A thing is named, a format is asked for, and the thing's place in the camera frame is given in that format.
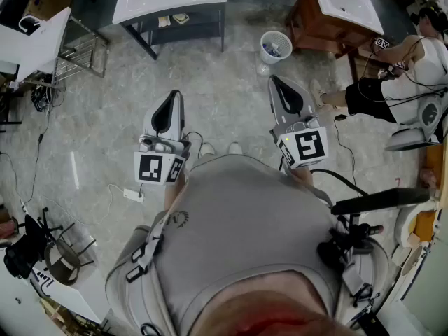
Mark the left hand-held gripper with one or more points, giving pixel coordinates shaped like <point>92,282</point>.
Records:
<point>150,168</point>

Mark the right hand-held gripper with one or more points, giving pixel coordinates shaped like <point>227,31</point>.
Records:
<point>309,145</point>

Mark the person's left forearm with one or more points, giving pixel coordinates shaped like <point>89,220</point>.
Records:
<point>173,194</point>

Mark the person's right forearm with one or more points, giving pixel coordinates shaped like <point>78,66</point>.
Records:
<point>302,177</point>

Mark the person's white shoe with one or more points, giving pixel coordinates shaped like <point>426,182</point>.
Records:
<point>207,148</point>
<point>235,148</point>

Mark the white plastic bucket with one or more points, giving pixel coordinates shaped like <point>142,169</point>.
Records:
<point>271,56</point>

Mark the white power strip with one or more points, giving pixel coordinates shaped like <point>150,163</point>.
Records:
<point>132,194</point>

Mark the brown wooden sink cabinet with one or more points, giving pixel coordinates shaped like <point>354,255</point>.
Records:
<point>315,23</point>

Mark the beige folded cloth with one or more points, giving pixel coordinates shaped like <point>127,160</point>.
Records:
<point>164,21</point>

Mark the small pale tray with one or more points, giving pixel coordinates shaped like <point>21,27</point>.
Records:
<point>181,18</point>

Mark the steel bar rack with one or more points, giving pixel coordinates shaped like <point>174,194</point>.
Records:
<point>84,52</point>

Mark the person's grey shirt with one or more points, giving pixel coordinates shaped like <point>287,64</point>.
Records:
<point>245,215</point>

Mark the white toilet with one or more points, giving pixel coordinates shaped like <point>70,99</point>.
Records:
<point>406,138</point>

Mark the black flat mounted bar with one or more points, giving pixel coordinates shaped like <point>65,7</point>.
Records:
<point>385,198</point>

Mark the white L-shaped countertop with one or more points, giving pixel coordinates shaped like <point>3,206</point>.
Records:
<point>38,44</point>

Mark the black chest-mounted rig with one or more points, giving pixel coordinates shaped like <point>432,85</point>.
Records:
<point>336,247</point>

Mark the white rounded tub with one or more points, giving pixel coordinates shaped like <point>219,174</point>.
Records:
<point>402,222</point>

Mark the brown cardboard box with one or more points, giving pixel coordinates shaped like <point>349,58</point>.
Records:
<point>45,2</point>

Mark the orange cardboard box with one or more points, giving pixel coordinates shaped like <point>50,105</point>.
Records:
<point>425,226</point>

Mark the dark round stool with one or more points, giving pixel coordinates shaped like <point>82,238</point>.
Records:
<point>63,268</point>

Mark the black office chair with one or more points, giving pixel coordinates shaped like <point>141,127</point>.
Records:
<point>26,247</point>

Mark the white table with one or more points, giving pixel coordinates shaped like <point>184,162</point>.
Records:
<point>77,296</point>

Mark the person's chin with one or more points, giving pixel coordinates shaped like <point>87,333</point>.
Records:
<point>273,313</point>

